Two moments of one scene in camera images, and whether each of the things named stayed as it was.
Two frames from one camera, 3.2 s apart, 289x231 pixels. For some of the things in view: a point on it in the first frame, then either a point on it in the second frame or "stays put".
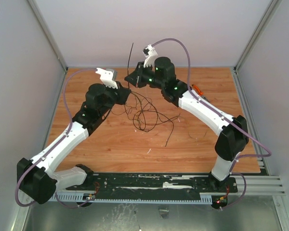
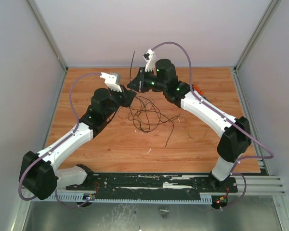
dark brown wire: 141,109 stays put
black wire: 158,114 -> 148,119
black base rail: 151,184 stays put
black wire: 161,119 -> 160,114
